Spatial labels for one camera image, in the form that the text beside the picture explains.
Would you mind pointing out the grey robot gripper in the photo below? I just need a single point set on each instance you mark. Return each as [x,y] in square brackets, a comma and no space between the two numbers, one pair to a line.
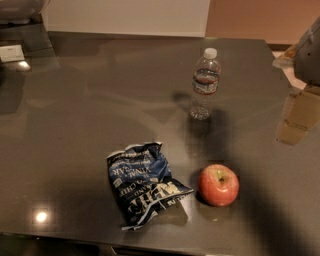
[309,56]

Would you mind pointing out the clear plastic water bottle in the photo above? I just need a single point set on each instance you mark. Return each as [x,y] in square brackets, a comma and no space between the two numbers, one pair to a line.
[206,78]

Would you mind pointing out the red apple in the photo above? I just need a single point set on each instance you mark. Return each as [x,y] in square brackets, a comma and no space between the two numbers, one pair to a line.
[218,185]

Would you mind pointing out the blue crumpled chip bag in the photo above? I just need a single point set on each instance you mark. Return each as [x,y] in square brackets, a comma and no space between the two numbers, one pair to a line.
[142,182]

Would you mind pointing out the white card on left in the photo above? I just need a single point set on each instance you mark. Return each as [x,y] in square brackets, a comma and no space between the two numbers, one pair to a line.
[11,53]

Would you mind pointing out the white appliance top left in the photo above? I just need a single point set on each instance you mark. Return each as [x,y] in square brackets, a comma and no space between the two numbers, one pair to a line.
[20,11]

